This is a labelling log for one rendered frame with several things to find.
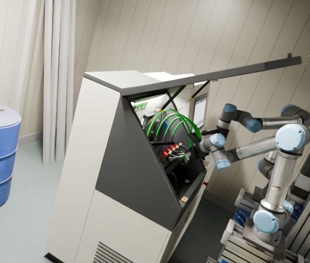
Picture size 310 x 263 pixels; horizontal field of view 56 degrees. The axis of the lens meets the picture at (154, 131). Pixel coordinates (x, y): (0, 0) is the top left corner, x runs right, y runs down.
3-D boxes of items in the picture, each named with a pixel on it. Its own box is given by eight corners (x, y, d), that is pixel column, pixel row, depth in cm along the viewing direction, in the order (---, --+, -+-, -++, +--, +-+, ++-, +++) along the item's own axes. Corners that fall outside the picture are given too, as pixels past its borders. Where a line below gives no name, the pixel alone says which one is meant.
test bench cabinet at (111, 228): (136, 320, 203) (172, 232, 176) (70, 275, 219) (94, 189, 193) (170, 259, 266) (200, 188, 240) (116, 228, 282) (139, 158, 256)
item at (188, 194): (174, 228, 180) (182, 207, 175) (168, 225, 181) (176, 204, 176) (198, 190, 236) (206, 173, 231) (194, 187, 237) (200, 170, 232)
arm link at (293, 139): (283, 230, 146) (314, 127, 134) (272, 241, 135) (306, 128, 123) (260, 219, 154) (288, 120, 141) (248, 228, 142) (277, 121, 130)
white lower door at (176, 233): (142, 307, 201) (174, 230, 179) (139, 306, 202) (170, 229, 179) (173, 253, 260) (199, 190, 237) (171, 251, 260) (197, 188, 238)
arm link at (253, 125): (318, 133, 182) (248, 136, 171) (306, 126, 192) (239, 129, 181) (323, 116, 177) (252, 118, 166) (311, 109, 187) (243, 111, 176)
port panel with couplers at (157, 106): (147, 140, 230) (159, 104, 219) (144, 138, 230) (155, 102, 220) (153, 136, 241) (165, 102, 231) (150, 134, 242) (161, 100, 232)
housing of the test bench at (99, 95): (70, 275, 219) (122, 88, 169) (42, 255, 227) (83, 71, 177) (146, 198, 345) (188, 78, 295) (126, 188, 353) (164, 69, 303)
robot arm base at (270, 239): (279, 235, 163) (287, 221, 160) (278, 250, 150) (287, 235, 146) (253, 222, 168) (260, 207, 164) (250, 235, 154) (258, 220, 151)
